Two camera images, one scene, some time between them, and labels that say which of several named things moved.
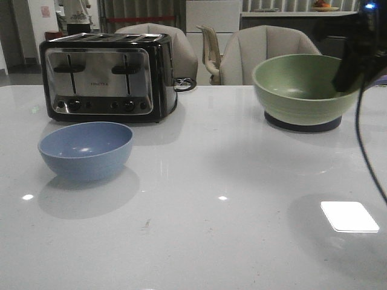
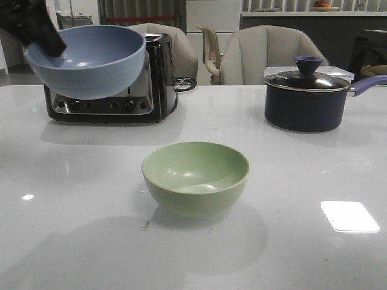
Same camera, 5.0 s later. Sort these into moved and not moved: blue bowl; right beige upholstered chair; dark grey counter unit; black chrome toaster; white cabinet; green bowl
Moved: blue bowl; green bowl
Not moved: black chrome toaster; white cabinet; right beige upholstered chair; dark grey counter unit
